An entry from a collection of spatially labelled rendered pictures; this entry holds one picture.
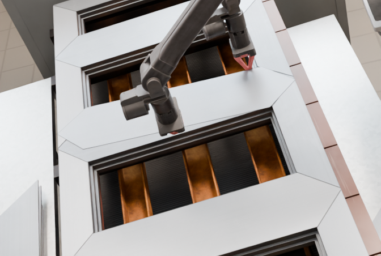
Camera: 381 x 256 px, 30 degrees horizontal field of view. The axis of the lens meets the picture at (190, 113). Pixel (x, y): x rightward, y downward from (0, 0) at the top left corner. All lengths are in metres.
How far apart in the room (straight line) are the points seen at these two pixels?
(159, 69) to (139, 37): 0.75
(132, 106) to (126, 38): 0.72
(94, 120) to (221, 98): 0.40
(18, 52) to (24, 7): 1.38
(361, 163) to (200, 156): 0.50
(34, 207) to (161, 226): 0.47
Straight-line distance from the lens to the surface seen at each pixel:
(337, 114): 2.25
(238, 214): 1.83
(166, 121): 1.84
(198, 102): 2.13
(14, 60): 4.17
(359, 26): 3.62
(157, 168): 2.43
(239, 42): 2.11
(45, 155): 2.36
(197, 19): 1.67
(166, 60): 1.71
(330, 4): 3.06
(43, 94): 2.59
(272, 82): 2.13
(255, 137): 2.23
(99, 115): 2.22
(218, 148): 2.42
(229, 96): 2.12
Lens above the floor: 2.31
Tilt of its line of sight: 43 degrees down
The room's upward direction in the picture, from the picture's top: 20 degrees counter-clockwise
